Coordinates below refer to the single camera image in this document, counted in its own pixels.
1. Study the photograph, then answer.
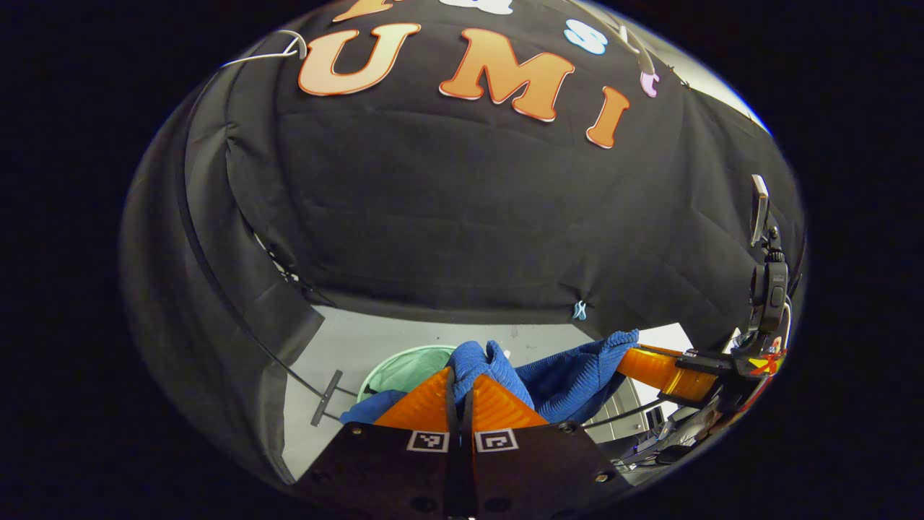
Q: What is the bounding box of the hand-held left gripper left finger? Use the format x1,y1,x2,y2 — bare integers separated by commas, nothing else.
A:
292,367,463,520

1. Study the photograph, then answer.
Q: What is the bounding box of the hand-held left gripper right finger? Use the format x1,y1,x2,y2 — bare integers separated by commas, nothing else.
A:
462,372,637,520

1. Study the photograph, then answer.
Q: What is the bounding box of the blue corduroy jacket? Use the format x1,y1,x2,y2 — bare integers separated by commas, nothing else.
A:
339,330,641,425

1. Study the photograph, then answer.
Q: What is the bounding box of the green laundry hamper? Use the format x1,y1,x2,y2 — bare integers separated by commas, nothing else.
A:
356,344,459,405

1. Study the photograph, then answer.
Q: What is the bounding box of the black clothes rack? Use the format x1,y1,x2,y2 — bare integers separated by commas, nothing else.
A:
177,0,658,428

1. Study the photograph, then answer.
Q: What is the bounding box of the white clothes hanger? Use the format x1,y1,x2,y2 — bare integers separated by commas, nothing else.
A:
220,30,308,70

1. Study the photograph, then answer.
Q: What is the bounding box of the black backdrop cloth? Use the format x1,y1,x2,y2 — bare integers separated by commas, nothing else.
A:
119,0,806,485

